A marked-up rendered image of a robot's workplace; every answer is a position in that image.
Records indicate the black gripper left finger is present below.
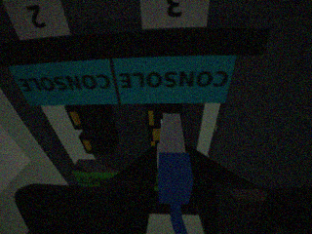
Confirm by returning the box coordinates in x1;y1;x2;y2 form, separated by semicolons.
15;146;157;234

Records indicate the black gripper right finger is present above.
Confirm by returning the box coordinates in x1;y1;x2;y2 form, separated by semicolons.
185;146;312;234

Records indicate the blue cable plug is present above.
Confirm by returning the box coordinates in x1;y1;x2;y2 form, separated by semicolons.
152;114;194;234

